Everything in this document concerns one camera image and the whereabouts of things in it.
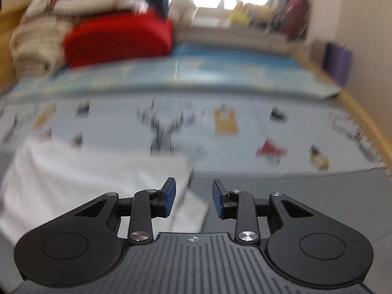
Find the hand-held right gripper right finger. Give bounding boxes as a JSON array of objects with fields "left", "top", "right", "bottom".
[{"left": 212, "top": 179, "right": 316, "bottom": 245}]

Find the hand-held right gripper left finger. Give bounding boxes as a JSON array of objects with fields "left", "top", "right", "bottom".
[{"left": 73, "top": 177, "right": 177, "bottom": 245}]

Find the white shirt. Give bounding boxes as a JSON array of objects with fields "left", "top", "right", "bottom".
[{"left": 0, "top": 138, "right": 209, "bottom": 245}]

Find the grey printed bedsheet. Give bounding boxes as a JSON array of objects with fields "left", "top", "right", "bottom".
[{"left": 0, "top": 93, "right": 386, "bottom": 178}]

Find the blue patterned blanket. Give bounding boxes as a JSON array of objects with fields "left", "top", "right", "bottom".
[{"left": 0, "top": 44, "right": 342, "bottom": 101}]

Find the red folded cloth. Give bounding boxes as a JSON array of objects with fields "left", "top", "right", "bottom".
[{"left": 64, "top": 11, "right": 174, "bottom": 68}]

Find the purple box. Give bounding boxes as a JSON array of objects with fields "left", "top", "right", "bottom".
[{"left": 323, "top": 42, "right": 353, "bottom": 86}]

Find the yellow object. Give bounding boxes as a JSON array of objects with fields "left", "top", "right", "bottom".
[{"left": 228, "top": 1, "right": 276, "bottom": 28}]

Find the dark red bag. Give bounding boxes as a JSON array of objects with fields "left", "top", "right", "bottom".
[{"left": 283, "top": 0, "right": 311, "bottom": 40}]

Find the beige striped blanket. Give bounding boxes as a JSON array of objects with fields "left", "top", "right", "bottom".
[{"left": 9, "top": 15, "right": 77, "bottom": 74}]

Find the wooden bed frame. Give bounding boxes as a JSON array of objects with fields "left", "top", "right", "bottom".
[{"left": 306, "top": 58, "right": 392, "bottom": 178}]

